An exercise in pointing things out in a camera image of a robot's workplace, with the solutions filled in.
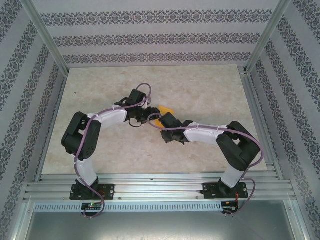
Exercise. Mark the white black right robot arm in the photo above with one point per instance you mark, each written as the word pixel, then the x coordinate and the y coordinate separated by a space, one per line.
pixel 200 136

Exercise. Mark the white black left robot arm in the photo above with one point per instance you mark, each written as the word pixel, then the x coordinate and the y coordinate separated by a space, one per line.
pixel 110 118

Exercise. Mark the grey sheet metal panel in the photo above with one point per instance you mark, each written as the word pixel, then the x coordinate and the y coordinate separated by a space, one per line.
pixel 160 225

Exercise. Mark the small dark circuit board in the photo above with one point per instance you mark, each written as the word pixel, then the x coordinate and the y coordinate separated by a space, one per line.
pixel 228 209

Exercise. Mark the circuit board with green light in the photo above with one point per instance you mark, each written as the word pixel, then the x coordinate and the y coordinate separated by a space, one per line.
pixel 91 205

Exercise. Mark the aluminium rail beam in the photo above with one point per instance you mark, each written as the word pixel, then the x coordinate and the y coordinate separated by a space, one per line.
pixel 155 190

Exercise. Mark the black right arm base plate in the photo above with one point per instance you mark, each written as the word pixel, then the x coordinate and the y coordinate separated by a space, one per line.
pixel 207 190

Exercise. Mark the aluminium side rail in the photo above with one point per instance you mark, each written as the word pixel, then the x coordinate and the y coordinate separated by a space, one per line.
pixel 255 100
pixel 51 125

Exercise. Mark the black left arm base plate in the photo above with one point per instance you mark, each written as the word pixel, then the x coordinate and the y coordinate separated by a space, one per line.
pixel 110 191

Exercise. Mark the aluminium frame post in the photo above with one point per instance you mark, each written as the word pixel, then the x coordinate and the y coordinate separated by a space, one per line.
pixel 268 33
pixel 45 32

